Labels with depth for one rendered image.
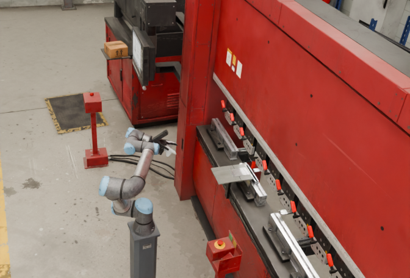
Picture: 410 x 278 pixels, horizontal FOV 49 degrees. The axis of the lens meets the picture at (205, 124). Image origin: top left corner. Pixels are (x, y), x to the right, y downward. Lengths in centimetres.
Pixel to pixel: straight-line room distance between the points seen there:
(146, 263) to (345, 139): 172
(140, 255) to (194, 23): 177
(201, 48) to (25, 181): 230
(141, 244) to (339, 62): 177
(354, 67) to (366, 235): 75
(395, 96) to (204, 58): 213
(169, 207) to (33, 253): 127
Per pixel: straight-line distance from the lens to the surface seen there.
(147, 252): 323
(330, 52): 223
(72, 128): 558
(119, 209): 298
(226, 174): 329
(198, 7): 355
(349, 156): 220
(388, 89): 192
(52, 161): 509
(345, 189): 227
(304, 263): 285
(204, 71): 378
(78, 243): 417
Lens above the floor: 303
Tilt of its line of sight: 32 degrees down
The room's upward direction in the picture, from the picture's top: 6 degrees clockwise
